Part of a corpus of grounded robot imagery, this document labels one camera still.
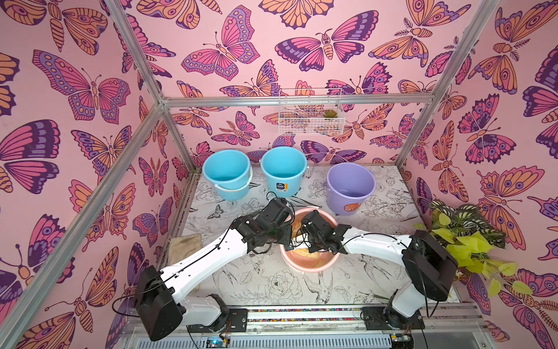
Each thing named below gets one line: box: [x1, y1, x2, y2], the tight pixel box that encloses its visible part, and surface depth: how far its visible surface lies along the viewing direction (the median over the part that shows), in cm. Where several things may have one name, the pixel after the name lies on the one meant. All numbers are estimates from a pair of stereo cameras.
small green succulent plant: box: [322, 109, 338, 118], surface depth 94 cm
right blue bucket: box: [259, 146, 309, 198], surface depth 102 cm
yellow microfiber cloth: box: [291, 247, 325, 269], surface depth 87 cm
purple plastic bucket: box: [323, 162, 377, 216], surface depth 97 cm
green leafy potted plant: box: [413, 200, 533, 298], surface depth 68 cm
